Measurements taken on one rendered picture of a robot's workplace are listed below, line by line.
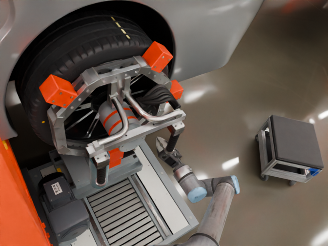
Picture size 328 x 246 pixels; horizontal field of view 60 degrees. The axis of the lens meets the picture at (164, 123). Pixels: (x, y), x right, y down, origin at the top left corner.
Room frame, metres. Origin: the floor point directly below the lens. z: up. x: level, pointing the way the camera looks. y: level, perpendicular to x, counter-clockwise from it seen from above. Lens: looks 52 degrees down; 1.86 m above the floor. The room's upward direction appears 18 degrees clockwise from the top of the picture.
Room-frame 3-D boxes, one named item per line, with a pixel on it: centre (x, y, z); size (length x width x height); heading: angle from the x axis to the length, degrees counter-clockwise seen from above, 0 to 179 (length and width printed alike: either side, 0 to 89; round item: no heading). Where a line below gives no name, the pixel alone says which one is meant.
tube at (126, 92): (0.76, 0.07, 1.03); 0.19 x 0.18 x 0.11; 47
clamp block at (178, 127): (0.76, -0.04, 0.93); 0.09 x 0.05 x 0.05; 47
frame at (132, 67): (0.77, 0.23, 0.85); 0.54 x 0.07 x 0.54; 137
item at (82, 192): (0.89, 0.35, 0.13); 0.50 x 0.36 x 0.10; 137
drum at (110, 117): (0.72, 0.17, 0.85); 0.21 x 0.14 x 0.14; 47
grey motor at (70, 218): (0.52, 0.41, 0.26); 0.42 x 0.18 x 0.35; 47
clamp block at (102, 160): (0.51, 0.19, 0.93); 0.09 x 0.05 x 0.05; 47
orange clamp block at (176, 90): (1.01, 0.01, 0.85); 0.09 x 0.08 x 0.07; 137
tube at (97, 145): (0.62, 0.21, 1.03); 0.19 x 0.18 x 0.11; 47
